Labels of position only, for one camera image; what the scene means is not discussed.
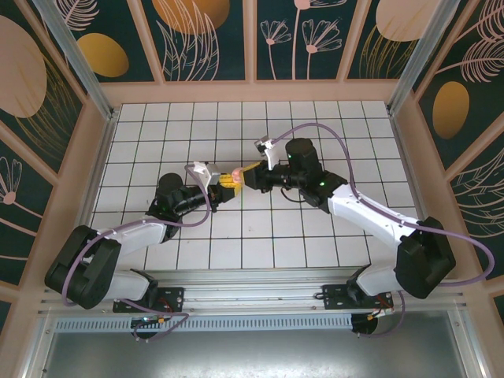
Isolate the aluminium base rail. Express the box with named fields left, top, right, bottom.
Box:
left=37, top=267, right=472, bottom=318

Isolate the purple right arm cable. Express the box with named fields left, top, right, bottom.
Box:
left=273, top=123, right=496, bottom=284

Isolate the grey metal sheet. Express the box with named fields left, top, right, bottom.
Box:
left=23, top=328, right=487, bottom=378

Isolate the slotted grey cable duct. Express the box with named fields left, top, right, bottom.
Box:
left=54, top=314, right=354, bottom=332

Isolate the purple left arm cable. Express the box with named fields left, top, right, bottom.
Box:
left=62, top=164, right=213, bottom=308

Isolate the aluminium corner post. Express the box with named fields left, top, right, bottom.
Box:
left=386, top=0, right=472, bottom=116
left=31, top=0, right=119, bottom=121

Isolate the aluminium side rail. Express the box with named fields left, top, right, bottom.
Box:
left=65, top=112, right=119, bottom=276
left=387, top=112, right=436, bottom=237

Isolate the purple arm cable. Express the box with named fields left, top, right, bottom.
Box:
left=62, top=164, right=213, bottom=308
left=273, top=123, right=496, bottom=284

